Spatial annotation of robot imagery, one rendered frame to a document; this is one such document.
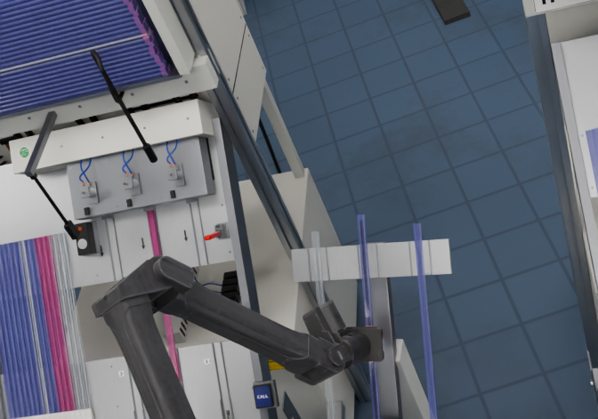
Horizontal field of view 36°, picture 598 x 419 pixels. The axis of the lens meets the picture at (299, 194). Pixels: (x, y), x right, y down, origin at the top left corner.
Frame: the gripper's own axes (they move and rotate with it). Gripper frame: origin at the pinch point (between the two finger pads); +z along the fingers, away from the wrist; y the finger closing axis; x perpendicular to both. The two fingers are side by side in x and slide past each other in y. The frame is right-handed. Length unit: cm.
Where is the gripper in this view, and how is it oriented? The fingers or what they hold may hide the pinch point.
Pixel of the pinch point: (370, 338)
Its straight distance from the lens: 193.3
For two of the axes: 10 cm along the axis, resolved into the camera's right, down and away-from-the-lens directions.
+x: 0.8, 10.0, -0.2
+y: -9.3, 0.8, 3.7
